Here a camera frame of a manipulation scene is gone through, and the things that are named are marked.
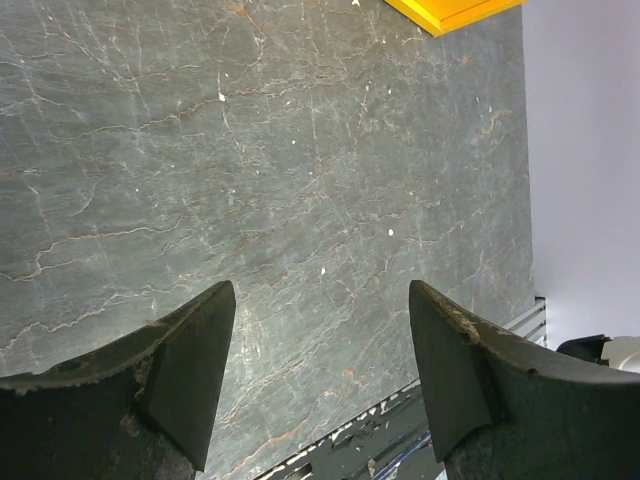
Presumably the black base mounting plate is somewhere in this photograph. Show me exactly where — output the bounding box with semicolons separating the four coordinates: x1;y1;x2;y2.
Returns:
257;380;446;480

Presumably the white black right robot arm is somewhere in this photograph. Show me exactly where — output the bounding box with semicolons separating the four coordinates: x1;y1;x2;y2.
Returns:
556;334;640;373

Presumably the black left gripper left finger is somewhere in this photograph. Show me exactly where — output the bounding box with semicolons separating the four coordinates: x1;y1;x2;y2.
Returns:
1;281;236;479

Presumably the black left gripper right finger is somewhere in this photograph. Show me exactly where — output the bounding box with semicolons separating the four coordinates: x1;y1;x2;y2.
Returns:
409;280;639;479

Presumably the yellow wooden box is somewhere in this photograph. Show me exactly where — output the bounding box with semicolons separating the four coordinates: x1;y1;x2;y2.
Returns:
385;0;524;37

